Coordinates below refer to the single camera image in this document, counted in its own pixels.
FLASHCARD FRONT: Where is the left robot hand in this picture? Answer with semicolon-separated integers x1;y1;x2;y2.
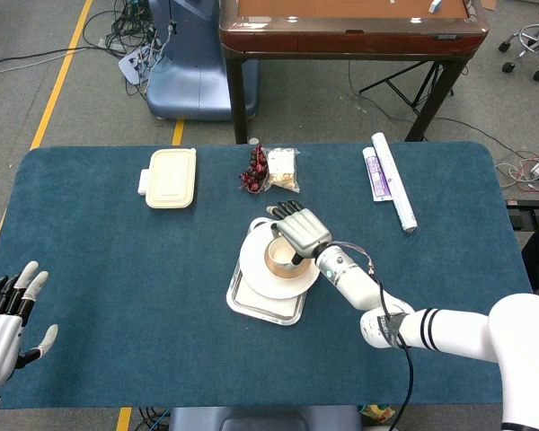
0;260;59;387

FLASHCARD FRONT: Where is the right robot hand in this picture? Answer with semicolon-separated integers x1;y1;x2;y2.
266;199;333;267

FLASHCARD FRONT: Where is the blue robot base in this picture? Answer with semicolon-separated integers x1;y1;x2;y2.
146;0;260;121

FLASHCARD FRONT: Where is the white round plate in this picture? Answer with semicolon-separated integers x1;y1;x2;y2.
238;223;321;301

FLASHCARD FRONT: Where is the clear bag of snacks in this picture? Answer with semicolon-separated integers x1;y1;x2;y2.
265;146;301;193

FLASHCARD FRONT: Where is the red grape bunch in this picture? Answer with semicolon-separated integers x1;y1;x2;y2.
237;143;270;195

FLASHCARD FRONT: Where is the purple labelled flat package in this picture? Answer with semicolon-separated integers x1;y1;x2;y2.
361;146;394;202

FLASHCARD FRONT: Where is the silver metal tray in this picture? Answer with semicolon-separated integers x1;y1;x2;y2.
225;216;309;327

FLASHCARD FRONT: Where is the long white wrapped roll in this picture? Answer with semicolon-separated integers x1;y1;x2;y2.
370;131;419;233

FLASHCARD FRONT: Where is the blue felt table cloth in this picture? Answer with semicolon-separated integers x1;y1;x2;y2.
0;141;535;410

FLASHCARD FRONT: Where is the beige lidded takeaway box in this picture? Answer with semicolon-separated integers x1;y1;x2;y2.
137;147;198;210

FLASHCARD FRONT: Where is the grey blue robot torso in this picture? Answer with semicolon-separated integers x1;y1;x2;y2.
168;405;364;431

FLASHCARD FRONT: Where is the brown mahjong table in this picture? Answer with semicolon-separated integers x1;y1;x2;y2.
218;0;490;145

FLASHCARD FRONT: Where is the white floor socket board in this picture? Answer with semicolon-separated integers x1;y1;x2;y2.
119;48;153;85

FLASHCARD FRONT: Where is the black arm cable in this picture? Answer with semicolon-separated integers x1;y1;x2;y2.
371;268;415;431

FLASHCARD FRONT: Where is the black metal floor bracket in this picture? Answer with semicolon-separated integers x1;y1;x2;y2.
505;199;539;231

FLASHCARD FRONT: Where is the black floor cable bundle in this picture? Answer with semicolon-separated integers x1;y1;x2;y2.
83;0;163;98

